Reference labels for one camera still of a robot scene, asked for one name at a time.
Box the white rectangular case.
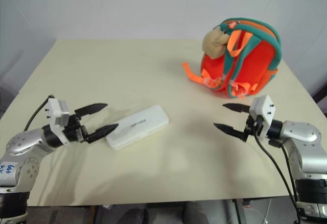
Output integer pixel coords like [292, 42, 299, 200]
[105, 105, 170, 150]

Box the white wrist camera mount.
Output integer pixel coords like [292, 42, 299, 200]
[47, 98, 71, 143]
[249, 94, 277, 138]

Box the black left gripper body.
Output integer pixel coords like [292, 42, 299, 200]
[63, 113, 89, 143]

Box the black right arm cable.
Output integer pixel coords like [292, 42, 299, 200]
[252, 116, 302, 224]

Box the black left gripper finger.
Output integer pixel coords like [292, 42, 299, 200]
[86, 123, 120, 143]
[74, 103, 108, 116]

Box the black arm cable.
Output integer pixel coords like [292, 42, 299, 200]
[252, 116, 302, 224]
[23, 94, 56, 132]

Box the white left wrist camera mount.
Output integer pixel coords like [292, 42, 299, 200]
[47, 98, 71, 143]

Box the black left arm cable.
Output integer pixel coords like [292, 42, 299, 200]
[23, 94, 56, 132]

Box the orange and teal backpack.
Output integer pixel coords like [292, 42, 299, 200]
[181, 17, 283, 99]

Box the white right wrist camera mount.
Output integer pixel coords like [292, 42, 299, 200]
[249, 94, 277, 138]

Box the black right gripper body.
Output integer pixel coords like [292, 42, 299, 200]
[242, 113, 266, 142]

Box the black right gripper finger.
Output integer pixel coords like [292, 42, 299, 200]
[213, 123, 248, 142]
[222, 103, 251, 114]

